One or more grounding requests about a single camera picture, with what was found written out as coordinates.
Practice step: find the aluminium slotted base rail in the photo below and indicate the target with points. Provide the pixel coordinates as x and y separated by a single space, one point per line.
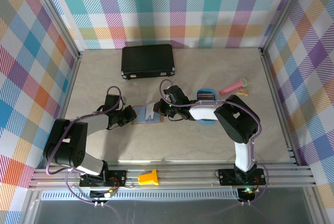
182 177

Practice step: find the row of upright cards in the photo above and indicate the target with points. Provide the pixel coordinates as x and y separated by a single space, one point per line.
206 95

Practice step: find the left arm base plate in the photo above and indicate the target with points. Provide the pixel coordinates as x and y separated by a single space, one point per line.
117 178

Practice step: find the yellow printed plastic part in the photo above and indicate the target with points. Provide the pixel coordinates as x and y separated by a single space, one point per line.
148 178

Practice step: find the right aluminium side rail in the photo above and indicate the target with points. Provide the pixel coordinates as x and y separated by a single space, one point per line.
274 91

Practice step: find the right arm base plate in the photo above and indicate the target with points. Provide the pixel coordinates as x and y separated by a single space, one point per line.
227 177

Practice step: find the blue oval tray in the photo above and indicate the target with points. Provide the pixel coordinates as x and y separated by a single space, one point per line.
206 90

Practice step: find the aluminium side rail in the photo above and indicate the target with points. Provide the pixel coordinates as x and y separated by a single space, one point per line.
71 85
274 91

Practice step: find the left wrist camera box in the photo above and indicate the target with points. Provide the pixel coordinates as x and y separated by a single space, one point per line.
124 100

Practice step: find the grey metal panel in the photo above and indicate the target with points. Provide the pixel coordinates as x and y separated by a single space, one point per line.
169 212

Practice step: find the black hard case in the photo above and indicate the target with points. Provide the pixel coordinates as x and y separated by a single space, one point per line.
147 59

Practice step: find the small wooden block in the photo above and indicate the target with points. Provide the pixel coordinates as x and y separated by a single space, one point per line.
242 92

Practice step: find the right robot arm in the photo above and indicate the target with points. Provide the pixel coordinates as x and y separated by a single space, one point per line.
235 122

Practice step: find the left aluminium frame post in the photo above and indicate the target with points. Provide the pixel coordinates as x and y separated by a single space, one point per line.
54 15

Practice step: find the left aluminium side rail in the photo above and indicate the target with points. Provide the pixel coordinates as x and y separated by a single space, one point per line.
71 85

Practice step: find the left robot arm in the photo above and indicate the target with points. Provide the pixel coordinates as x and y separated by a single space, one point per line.
68 143

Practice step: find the aluminium frame post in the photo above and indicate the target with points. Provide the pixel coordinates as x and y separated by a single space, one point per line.
285 12
54 15

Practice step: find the right aluminium frame post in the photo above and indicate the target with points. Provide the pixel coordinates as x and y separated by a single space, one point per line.
285 12

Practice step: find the pink toy microphone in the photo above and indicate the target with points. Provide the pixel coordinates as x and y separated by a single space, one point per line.
232 87

